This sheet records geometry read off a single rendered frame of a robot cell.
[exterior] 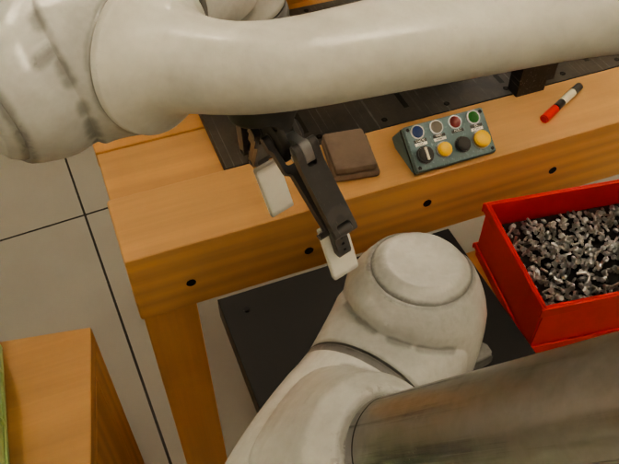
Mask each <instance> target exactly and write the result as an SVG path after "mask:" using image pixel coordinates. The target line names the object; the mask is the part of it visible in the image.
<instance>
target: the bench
mask: <svg viewBox="0 0 619 464"><path fill-rule="evenodd" d="M328 1H332V0H308V1H305V2H301V3H296V4H292V5H288V7H289V9H294V8H298V7H303V6H311V5H315V4H319V3H324V2H328ZM93 148H94V151H95V155H96V158H97V160H98V164H99V166H100V170H101V173H102V177H103V179H104V182H105V186H106V189H107V193H108V195H109V199H110V200H114V199H117V198H121V197H124V196H128V195H132V194H135V193H139V192H142V191H149V190H152V189H155V188H159V187H163V186H167V185H170V184H173V183H177V182H181V181H185V180H190V179H194V178H198V177H202V176H205V175H208V174H212V173H216V172H219V171H223V170H224V169H223V167H222V165H221V163H220V161H219V159H218V156H217V154H216V151H215V149H214V147H213V145H212V143H211V141H210V139H209V136H208V134H207V132H206V130H205V128H204V125H203V123H202V121H201V119H200V116H199V114H189V115H188V116H187V117H186V118H185V119H184V120H183V121H182V122H181V123H179V124H178V125H177V126H175V127H174V128H172V129H171V130H169V131H167V132H165V133H161V134H156V135H142V134H141V135H135V136H129V137H125V138H122V139H118V140H115V141H112V142H110V143H108V144H103V143H101V142H97V143H95V144H94V145H93ZM145 323H146V328H147V331H148V335H149V338H150V341H151V344H152V347H153V351H154V354H155V357H156V360H157V363H158V369H159V372H160V375H161V378H162V381H163V385H164V388H165V391H166V394H167V397H168V401H169V406H170V409H171V412H172V416H173V419H174V423H175V425H176V428H177V432H178V435H179V438H180V441H181V447H182V450H183V453H184V456H185V459H186V463H187V464H225V463H226V461H227V459H228V458H227V453H226V448H225V443H224V438H223V434H222V429H221V424H220V420H219V415H218V409H217V405H216V396H215V392H214V387H213V382H212V378H211V372H210V367H209V363H208V358H207V353H206V349H205V344H204V335H203V330H202V325H201V321H200V316H199V311H198V307H197V303H196V304H192V305H189V306H187V307H181V308H178V309H175V310H172V311H169V312H166V313H163V314H159V315H156V316H154V317H151V318H147V319H145Z"/></svg>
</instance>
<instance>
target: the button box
mask: <svg viewBox="0 0 619 464"><path fill-rule="evenodd" d="M471 111H476V112H477V113H478V115H479V121H478V122H470V120H469V119H468V114H469V113H470V112H471ZM452 116H457V117H459V118H460V120H461V125H460V126H459V127H457V128H454V127H452V126H451V125H450V118H451V117H452ZM434 121H438V122H440V123H441V124H442V130H441V131H440V132H439V133H435V132H433V131H432V129H431V123H432V122H434ZM415 126H420V127H421V128H422V129H423V131H424V133H423V135H422V136H421V137H419V138H417V137H414V136H413V134H412V130H413V128H414V127H415ZM480 130H485V131H487V132H488V133H489V134H490V137H491V142H490V144H489V145H488V146H486V147H479V146H477V145H476V144H475V143H474V141H473V136H474V134H475V133H476V132H478V131H480ZM462 136H465V137H468V138H469V139H470V141H471V147H470V148H469V149H468V150H467V151H461V150H460V149H458V147H457V145H456V143H457V140H458V139H459V138H460V137H462ZM392 141H393V143H394V146H395V149H396V150H397V151H398V153H399V154H400V156H401V157H402V159H403V160H404V162H405V163H406V165H407V166H408V168H409V169H410V170H411V171H412V172H413V173H414V175H416V174H420V173H423V172H427V171H430V170H433V169H437V168H443V167H446V166H449V165H452V164H456V163H459V162H462V161H465V160H469V159H472V158H476V157H481V156H485V155H488V154H492V153H494V152H495V151H496V148H495V145H494V142H493V139H492V136H491V133H490V131H489V128H488V125H487V122H486V119H485V116H484V113H483V110H482V108H477V109H473V110H467V111H464V112H460V113H456V114H452V115H450V116H446V117H442V118H438V119H435V120H432V121H428V122H421V123H418V124H415V125H411V126H407V127H403V128H402V129H401V130H400V132H398V133H397V134H396V135H394V136H393V138H392ZM442 142H448V143H450V144H451V146H452V152H451V154H450V155H448V156H447V157H443V156H442V155H440V154H439V152H438V145H439V144H440V143H442ZM423 146H429V147H431V148H432V150H433V151H434V157H433V159H432V160H431V161H429V162H423V161H421V160H420V159H419V157H418V151H419V149H420V148H422V147H423Z"/></svg>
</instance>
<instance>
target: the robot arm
mask: <svg viewBox="0 0 619 464"><path fill-rule="evenodd" d="M616 54H619V0H362V1H358V2H354V3H351V4H346V5H342V6H336V7H331V8H327V9H323V10H320V11H315V12H311V13H307V14H302V15H297V16H292V17H291V16H290V15H289V7H288V4H287V1H286V0H0V154H1V155H3V156H5V157H8V158H10V159H17V160H22V161H25V162H28V163H31V164H35V163H44V162H51V161H55V160H59V159H63V158H66V157H71V156H74V155H77V154H79V153H81V152H83V151H84V150H86V149H87V148H89V147H90V146H92V145H94V144H95V143H97V142H101V143H103V144H108V143H110V142H112V141H115V140H118V139H122V138H125V137H129V136H135V135H141V134H142V135H156V134H161V133H165V132H167V131H169V130H171V129H172V128H174V127H175V126H177V125H178V124H179V123H181V122H182V121H183V120H184V119H185V118H186V117H187V116H188V115H189V114H209V115H227V116H228V119H229V120H230V121H231V122H232V123H233V124H235V125H236V130H237V136H238V142H239V151H240V152H241V153H242V154H243V155H244V156H246V155H249V157H248V160H249V163H250V165H252V166H253V167H255V168H254V169H253V173H254V175H255V178H256V179H257V182H258V185H259V187H260V190H261V192H262V195H263V198H264V201H265V203H266V206H267V209H268V211H269V214H270V216H271V217H275V216H276V215H279V214H280V213H282V212H284V211H285V210H286V209H288V208H290V207H291V206H293V205H294V203H293V201H292V198H291V195H290V192H289V189H288V187H287V184H286V180H285V177H284V176H288V177H290V178H291V179H292V181H293V182H294V184H295V186H296V187H297V189H298V191H299V193H300V195H301V196H302V198H303V200H304V201H305V203H306V205H307V206H308V208H309V210H310V211H311V213H312V215H313V216H314V218H315V220H316V221H317V223H318V225H319V226H320V228H318V229H317V233H318V235H317V238H318V239H319V240H320V242H321V246H322V249H323V252H324V255H325V258H326V260H327V263H328V266H329V269H330V272H331V275H332V278H333V279H334V280H338V279H339V278H341V277H342V276H344V275H345V274H347V276H346V279H345V286H344V290H343V291H342V292H341V293H340V294H339V296H338V297H337V298H336V301H335V303H334V305H333V308H332V310H331V312H330V314H329V316H328V318H327V319H326V320H325V322H324V324H323V326H322V328H321V331H320V332H319V334H318V336H317V338H316V340H315V341H314V343H313V344H312V346H311V347H310V349H309V351H308V352H307V354H306V355H305V356H304V357H303V359H302V360H301V361H300V362H299V364H298V365H297V366H296V367H295V368H294V369H293V370H292V371H291V372H290V373H289V374H288V375H287V376H286V378H285V379H284V380H283V381H282V383H281V384H280V385H279V386H278V387H277V389H276V390H275V391H274V392H273V394H272V395H271V396H270V398H269V399H268V400H267V402H266V403H265V404H264V405H263V406H262V408H261V409H260V410H259V412H258V413H257V414H256V416H255V417H254V419H253V420H252V422H251V423H250V425H249V426H248V428H247V429H246V430H245V432H244V433H243V435H242V437H241V438H240V440H239V442H238V443H237V444H236V445H235V447H234V449H233V450H232V452H231V453H230V455H229V457H228V459H227V461H226V463H225V464H619V331H615V332H611V333H608V334H604V335H602V336H598V337H594V338H591V339H587V340H584V341H581V342H575V343H571V344H568V345H565V346H561V347H557V348H554V349H551V350H548V351H544V352H540V353H537V354H531V355H528V356H524V357H521V358H518V359H514V360H511V361H507V362H504V363H501V364H497V365H491V366H488V367H485V368H482V367H484V366H486V365H488V364H489V363H491V362H492V359H493V356H492V355H491V353H492V351H491V350H490V348H489V347H488V345H487V344H485V343H483V342H482V341H483V338H484V334H485V324H486V318H487V308H486V300H485V291H484V289H483V285H482V283H481V280H480V277H479V275H478V273H477V271H476V270H475V268H474V266H473V264H472V262H471V261H470V259H469V258H468V257H467V256H465V255H464V254H462V253H461V252H460V251H459V250H458V249H457V248H456V247H455V246H453V245H452V244H451V243H449V242H448V241H447V240H445V239H443V238H440V237H438V236H435V235H431V234H427V233H421V232H409V233H407V232H405V233H397V234H393V235H390V236H387V237H385V238H383V239H381V240H380V241H378V242H377V243H376V244H374V245H373V246H371V247H370V248H369V249H368V250H367V251H365V252H364V253H363V254H362V255H361V256H360V257H359V258H358V259H356V254H355V250H354V247H353V243H352V240H351V238H350V234H349V233H350V232H351V231H353V230H354V229H356V228H357V223H356V220H355V218H354V217H353V215H352V213H351V211H350V209H349V207H348V205H347V203H346V201H345V198H344V196H343V195H342V193H341V191H340V189H339V187H338V185H337V183H336V181H335V179H334V177H333V174H332V172H331V171H330V169H329V167H328V165H327V163H326V161H325V159H324V157H323V154H322V151H321V147H320V144H319V141H318V139H317V137H315V135H313V134H312V135H310V136H309V137H307V138H305V137H304V131H303V129H302V127H301V126H300V124H299V122H298V121H297V120H296V119H295V115H296V113H297V111H298V110H304V109H311V108H317V107H322V106H328V105H333V104H338V103H343V102H348V101H353V100H358V99H367V98H373V97H377V96H382V95H388V94H392V93H397V92H403V91H407V90H413V89H418V88H422V87H432V86H436V85H442V84H447V83H451V82H457V81H462V80H467V79H472V78H476V77H482V76H487V75H496V74H501V73H506V72H511V71H516V70H520V69H526V68H531V67H536V66H541V65H547V64H556V63H561V62H566V61H572V60H578V59H585V58H591V57H599V56H606V55H616ZM270 157H272V158H271V159H270V160H269V158H270ZM290 159H292V161H293V162H294V163H293V164H291V165H287V164H286V162H287V161H289V160H290Z"/></svg>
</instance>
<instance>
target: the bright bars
mask: <svg viewBox="0 0 619 464"><path fill-rule="evenodd" d="M550 67H551V64H547V65H541V66H536V67H531V68H526V69H520V70H516V71H512V72H511V76H510V79H509V83H508V89H509V90H510V92H511V93H512V94H513V95H514V96H515V97H520V96H524V95H528V94H531V93H534V92H538V91H542V90H544V86H545V83H546V80H547V77H548V74H549V70H550Z"/></svg>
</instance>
